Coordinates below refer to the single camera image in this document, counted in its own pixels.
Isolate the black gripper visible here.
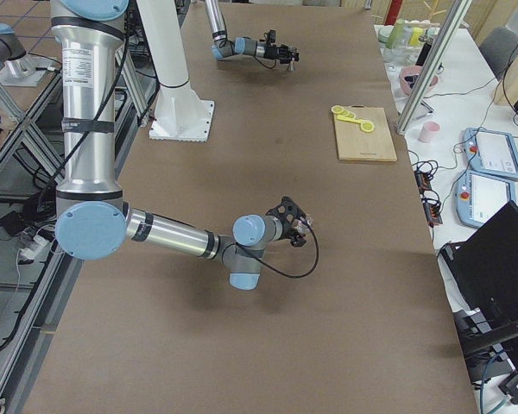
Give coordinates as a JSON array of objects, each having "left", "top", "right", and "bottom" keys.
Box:
[
  {"left": 263, "top": 44, "right": 300, "bottom": 64},
  {"left": 266, "top": 196, "right": 306, "bottom": 248}
]

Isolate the steel double jigger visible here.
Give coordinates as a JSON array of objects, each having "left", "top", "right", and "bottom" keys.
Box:
[{"left": 287, "top": 58, "right": 295, "bottom": 72}]

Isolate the small clear glass cup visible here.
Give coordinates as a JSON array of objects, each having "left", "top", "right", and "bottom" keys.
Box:
[{"left": 294, "top": 215, "right": 313, "bottom": 233}]

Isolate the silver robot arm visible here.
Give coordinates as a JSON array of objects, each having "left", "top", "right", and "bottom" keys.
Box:
[
  {"left": 51, "top": 1, "right": 313, "bottom": 290},
  {"left": 205, "top": 0, "right": 300, "bottom": 72}
]

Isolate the green tall cup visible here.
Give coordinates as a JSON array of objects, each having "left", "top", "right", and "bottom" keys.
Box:
[{"left": 386, "top": 19, "right": 407, "bottom": 51}]

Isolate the yellow small cup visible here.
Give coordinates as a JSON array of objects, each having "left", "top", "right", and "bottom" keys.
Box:
[{"left": 408, "top": 27, "right": 424, "bottom": 47}]

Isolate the pink plastic cup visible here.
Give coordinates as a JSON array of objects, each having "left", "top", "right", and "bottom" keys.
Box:
[{"left": 418, "top": 121, "right": 440, "bottom": 143}]

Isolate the bamboo cutting board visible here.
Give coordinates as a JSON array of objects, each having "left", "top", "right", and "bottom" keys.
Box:
[{"left": 331, "top": 105, "right": 397, "bottom": 162}]

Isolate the pink bowl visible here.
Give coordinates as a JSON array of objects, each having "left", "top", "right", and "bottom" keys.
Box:
[{"left": 399, "top": 66, "right": 439, "bottom": 96}]

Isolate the black thermos bottle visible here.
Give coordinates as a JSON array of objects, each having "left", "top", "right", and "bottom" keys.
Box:
[{"left": 415, "top": 37, "right": 433, "bottom": 66}]

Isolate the near blue teach pendant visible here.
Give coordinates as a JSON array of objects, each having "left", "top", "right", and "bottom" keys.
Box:
[{"left": 453, "top": 170, "right": 516, "bottom": 228}]

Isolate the blue teach pendant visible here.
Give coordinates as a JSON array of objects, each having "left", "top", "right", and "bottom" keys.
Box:
[
  {"left": 453, "top": 170, "right": 516, "bottom": 228},
  {"left": 462, "top": 127, "right": 518, "bottom": 180}
]

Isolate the far blue teach pendant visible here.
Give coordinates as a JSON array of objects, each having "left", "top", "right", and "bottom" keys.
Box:
[{"left": 462, "top": 127, "right": 518, "bottom": 180}]

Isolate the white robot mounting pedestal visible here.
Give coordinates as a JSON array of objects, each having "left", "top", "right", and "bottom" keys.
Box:
[{"left": 137, "top": 0, "right": 215, "bottom": 142}]

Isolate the aluminium frame post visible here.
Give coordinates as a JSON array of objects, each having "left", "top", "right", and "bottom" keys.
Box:
[{"left": 395, "top": 0, "right": 472, "bottom": 135}]

